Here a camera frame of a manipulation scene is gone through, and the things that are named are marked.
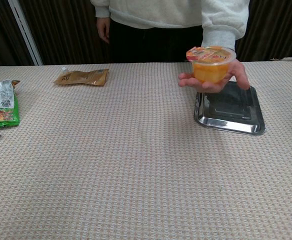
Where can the person's left hand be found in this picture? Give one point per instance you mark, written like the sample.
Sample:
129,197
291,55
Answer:
241,75

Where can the person's right hand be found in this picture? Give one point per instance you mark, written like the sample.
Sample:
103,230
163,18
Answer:
103,28

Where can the orange fruit jelly cup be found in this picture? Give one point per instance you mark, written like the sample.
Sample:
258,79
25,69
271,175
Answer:
208,72

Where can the person's left sleeved forearm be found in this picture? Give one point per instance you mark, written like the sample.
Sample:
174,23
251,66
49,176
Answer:
223,22

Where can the person's right sleeved forearm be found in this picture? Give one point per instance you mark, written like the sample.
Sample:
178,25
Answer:
101,8

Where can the person in grey sweatshirt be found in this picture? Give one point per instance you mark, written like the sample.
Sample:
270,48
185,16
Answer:
66,30

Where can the square stainless steel tray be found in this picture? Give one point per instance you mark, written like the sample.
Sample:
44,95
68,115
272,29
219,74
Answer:
231,125

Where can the brown spouted pouch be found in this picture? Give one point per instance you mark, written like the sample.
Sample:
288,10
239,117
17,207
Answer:
83,78

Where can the white sweater torso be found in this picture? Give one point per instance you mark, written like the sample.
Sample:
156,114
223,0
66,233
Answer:
156,12

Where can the black trousers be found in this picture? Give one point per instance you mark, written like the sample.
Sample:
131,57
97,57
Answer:
156,45

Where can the green snack bag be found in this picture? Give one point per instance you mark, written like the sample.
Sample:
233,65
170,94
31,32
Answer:
3,112

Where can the beige checked tablecloth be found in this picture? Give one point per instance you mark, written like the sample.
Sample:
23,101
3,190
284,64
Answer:
126,162

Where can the white metal frame post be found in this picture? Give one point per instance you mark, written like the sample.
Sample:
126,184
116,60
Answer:
26,35

